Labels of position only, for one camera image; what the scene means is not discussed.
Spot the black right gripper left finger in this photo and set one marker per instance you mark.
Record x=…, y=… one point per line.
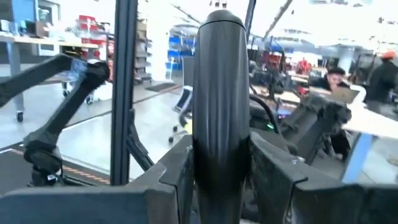
x=93, y=208

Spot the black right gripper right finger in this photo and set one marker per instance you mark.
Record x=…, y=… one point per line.
x=326, y=205

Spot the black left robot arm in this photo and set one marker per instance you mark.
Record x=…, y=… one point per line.
x=66, y=112

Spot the grey laptop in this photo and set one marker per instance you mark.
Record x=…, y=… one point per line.
x=345, y=95

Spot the person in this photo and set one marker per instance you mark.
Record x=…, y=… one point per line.
x=384, y=81
x=335, y=77

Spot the white blue office chair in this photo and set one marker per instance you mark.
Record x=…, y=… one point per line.
x=183, y=99

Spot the metal shelf rack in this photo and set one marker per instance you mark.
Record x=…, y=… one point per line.
x=141, y=46

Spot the grey legged workbench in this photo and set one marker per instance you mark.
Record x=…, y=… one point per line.
x=46, y=40

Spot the blue storage bins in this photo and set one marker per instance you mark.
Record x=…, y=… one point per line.
x=174, y=40

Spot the red storage bins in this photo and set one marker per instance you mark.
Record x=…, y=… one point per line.
x=88, y=20

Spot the blue cabinet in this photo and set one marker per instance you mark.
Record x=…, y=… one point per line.
x=25, y=9

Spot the black aluminium frame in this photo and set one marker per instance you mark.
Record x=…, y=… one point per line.
x=124, y=93

